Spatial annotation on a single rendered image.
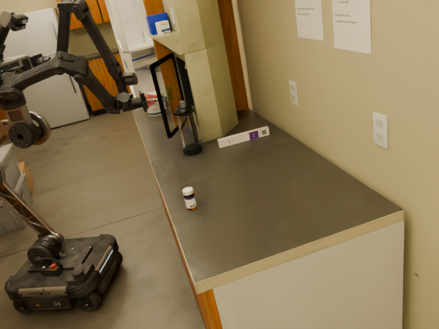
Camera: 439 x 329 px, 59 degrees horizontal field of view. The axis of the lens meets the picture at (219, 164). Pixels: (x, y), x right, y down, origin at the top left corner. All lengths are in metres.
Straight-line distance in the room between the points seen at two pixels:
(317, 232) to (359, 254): 0.17
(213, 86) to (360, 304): 1.21
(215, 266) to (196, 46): 1.15
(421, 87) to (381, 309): 0.79
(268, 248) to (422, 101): 0.61
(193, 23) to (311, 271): 1.26
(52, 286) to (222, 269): 1.64
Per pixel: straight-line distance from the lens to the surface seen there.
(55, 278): 2.71
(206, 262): 1.22
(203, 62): 2.00
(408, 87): 1.25
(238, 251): 1.23
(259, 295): 1.26
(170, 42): 1.96
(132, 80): 2.36
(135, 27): 3.33
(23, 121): 2.39
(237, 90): 2.47
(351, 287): 1.43
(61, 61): 1.81
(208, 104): 2.04
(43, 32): 6.86
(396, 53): 1.27
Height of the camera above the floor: 1.69
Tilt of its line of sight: 25 degrees down
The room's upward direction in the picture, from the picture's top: 11 degrees counter-clockwise
